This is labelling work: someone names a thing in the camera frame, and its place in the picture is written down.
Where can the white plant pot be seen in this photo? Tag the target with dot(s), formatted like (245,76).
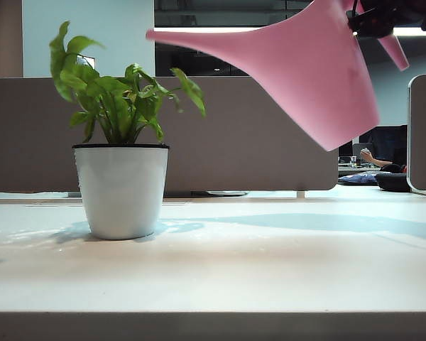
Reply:
(120,192)

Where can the green leafy plant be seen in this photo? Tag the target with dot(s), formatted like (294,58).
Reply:
(117,103)

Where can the wide brown desk divider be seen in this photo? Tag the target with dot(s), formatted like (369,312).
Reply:
(216,142)

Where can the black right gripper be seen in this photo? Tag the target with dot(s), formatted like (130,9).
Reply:
(412,12)

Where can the long ceiling light strip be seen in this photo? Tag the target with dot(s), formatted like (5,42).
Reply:
(415,32)

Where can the black cushion bag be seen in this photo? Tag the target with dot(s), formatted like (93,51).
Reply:
(394,181)

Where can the pink plastic watering can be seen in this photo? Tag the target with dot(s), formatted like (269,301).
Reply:
(323,71)

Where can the blue patterned cloth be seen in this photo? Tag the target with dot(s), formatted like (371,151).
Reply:
(358,178)

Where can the person in dark shirt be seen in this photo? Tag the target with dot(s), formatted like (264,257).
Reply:
(390,142)

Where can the small framed wall sign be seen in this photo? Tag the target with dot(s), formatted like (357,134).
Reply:
(87,61)

